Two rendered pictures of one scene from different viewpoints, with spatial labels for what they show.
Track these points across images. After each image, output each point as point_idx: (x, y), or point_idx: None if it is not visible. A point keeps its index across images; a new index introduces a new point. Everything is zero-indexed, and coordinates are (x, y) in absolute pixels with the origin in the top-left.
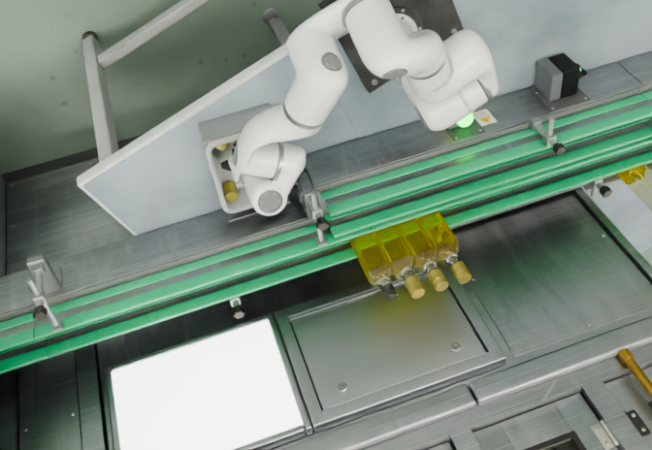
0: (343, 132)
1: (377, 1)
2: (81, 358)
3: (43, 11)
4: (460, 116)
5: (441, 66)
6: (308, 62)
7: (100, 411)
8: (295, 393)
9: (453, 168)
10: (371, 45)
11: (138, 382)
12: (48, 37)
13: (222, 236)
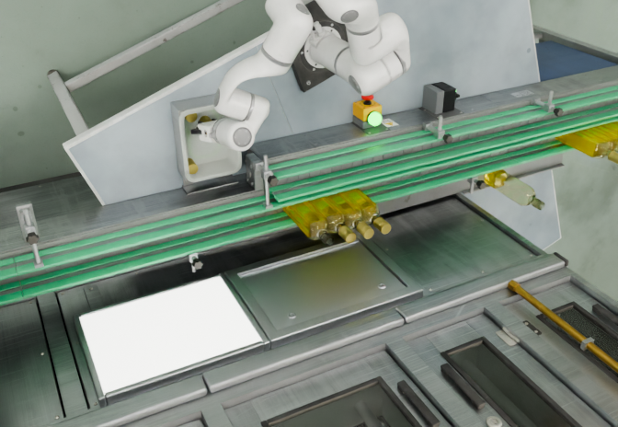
0: (281, 127)
1: None
2: (46, 314)
3: (17, 47)
4: (383, 82)
5: (377, 26)
6: (285, 7)
7: (70, 349)
8: (252, 320)
9: (370, 151)
10: None
11: (106, 323)
12: (18, 71)
13: (183, 202)
